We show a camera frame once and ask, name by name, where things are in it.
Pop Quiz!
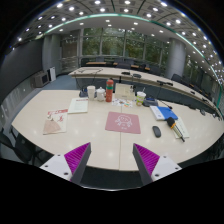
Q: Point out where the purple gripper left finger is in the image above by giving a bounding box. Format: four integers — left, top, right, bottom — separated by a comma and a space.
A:
64, 143, 91, 184

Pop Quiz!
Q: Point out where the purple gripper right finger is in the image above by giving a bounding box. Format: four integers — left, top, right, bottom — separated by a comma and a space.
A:
133, 143, 160, 185

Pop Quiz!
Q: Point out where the black computer mouse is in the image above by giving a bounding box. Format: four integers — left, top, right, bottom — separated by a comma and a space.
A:
152, 126, 161, 138

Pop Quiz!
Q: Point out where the pink mouse pad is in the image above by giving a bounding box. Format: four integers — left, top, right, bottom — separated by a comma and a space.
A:
105, 112, 141, 134

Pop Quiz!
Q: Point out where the red white magazine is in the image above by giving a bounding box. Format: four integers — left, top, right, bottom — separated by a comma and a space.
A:
43, 109, 68, 135

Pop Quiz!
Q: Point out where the black yellow microphone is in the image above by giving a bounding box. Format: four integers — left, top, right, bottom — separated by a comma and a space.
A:
167, 117, 184, 141

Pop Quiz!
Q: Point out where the white notebook under folder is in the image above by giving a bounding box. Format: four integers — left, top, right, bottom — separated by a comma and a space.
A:
150, 106, 164, 120

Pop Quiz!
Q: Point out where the white paper under microphone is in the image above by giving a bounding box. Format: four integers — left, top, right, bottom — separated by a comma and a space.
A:
175, 118, 189, 139

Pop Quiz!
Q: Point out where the blue folder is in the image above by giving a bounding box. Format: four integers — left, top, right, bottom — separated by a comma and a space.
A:
158, 107, 178, 120

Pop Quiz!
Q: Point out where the white paper booklet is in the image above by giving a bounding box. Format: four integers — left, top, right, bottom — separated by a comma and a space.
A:
68, 98, 88, 114

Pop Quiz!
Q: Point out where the grey desk device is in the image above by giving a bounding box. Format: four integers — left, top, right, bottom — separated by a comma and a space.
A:
143, 98, 158, 107

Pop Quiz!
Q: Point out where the black office chair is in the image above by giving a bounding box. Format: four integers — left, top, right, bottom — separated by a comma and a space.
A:
0, 129, 53, 166

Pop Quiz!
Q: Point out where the green lidded paper cup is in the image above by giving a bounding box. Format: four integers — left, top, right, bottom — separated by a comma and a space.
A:
136, 91, 146, 106

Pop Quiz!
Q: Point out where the colourful sticker sheet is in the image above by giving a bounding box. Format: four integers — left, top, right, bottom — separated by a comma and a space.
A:
112, 98, 133, 108

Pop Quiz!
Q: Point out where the white ceramic teapot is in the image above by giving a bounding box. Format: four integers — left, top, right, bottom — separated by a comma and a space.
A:
96, 87, 106, 101

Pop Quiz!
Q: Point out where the white paper cup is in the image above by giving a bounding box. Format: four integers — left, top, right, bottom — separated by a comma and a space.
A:
87, 86, 96, 100

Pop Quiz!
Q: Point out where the white standing card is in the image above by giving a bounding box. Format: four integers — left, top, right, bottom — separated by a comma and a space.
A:
115, 83, 135, 100

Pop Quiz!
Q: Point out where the long curved conference table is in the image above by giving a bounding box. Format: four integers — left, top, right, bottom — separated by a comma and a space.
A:
69, 67, 224, 118

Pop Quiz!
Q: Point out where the orange thermos bottle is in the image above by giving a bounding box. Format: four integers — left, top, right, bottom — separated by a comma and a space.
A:
106, 79, 114, 102

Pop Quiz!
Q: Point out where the grey cabinet box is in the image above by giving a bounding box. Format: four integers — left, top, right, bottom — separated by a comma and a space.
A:
33, 72, 49, 88

